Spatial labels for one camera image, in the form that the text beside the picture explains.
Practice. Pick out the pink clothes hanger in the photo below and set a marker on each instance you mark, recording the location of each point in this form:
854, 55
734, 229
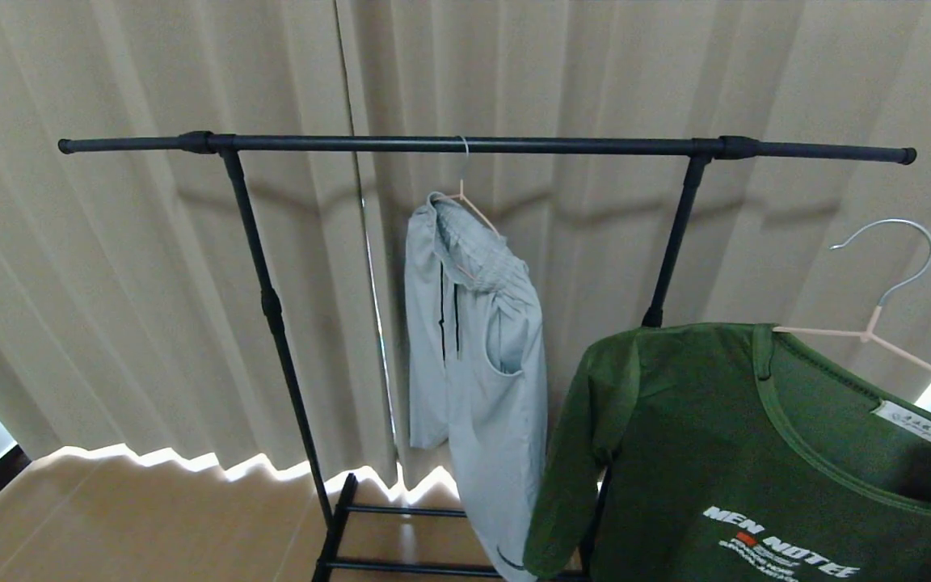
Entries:
821, 332
480, 217

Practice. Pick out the black clothes rack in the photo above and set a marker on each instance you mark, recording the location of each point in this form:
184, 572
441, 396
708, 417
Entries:
433, 145

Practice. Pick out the pale grey shorts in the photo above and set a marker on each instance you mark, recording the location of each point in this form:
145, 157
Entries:
482, 388

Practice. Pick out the beige curtain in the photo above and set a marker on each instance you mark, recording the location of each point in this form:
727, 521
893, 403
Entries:
150, 283

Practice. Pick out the green printed garment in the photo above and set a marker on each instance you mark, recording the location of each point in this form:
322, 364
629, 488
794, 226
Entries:
676, 453

